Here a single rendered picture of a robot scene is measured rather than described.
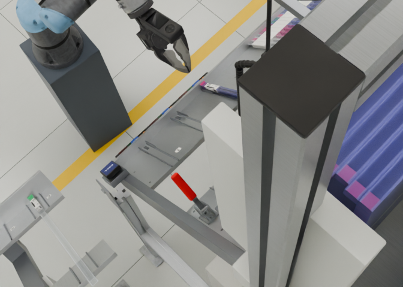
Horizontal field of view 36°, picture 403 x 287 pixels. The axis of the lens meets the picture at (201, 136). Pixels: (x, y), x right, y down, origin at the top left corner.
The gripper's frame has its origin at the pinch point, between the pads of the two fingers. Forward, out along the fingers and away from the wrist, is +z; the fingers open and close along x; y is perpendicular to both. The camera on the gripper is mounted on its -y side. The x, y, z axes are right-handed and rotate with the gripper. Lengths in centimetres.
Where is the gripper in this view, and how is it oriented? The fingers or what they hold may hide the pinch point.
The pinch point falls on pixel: (188, 69)
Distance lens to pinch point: 161.4
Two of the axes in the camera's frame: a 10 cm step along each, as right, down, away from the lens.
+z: 5.4, 7.2, 4.4
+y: -4.6, -1.9, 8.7
